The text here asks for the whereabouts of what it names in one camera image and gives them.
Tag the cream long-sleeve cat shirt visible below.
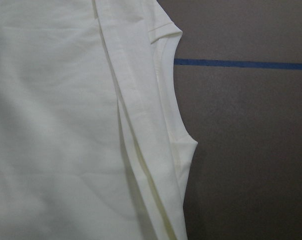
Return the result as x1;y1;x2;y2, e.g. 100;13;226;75
0;0;197;240

